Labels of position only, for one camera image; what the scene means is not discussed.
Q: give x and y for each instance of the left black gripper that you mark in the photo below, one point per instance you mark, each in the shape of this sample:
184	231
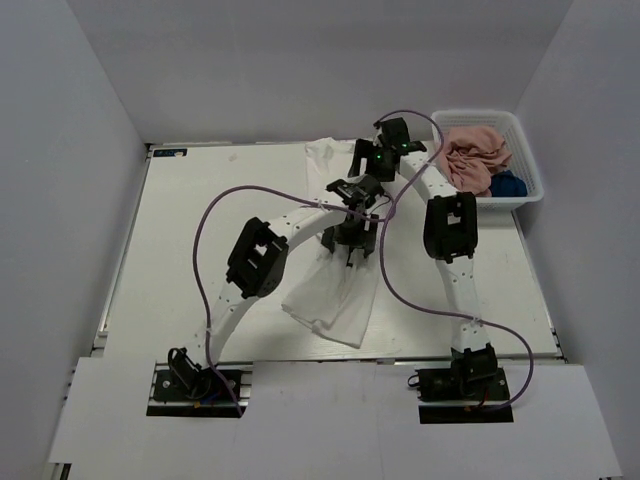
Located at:
353	245

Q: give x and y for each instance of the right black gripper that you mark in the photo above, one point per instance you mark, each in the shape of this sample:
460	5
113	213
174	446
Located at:
361	157

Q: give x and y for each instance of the white t shirt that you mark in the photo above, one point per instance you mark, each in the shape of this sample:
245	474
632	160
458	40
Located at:
333	301

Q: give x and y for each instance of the pink t shirt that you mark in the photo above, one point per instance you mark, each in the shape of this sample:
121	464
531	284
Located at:
471	155

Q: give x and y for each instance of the blue t shirt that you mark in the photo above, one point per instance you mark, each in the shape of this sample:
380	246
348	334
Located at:
506	185

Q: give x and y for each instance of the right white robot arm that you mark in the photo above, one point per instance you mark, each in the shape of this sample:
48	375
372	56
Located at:
450	238

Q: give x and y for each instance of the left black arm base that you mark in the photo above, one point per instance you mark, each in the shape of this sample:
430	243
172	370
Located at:
208	398

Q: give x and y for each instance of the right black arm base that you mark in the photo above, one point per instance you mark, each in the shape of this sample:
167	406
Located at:
445	400

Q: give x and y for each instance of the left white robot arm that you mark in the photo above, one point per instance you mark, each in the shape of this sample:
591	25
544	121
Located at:
257	261

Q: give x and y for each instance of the white plastic basket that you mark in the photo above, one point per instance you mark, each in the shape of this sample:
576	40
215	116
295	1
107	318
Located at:
522	163

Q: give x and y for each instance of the blue label sticker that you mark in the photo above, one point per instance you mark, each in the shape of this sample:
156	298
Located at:
169	152

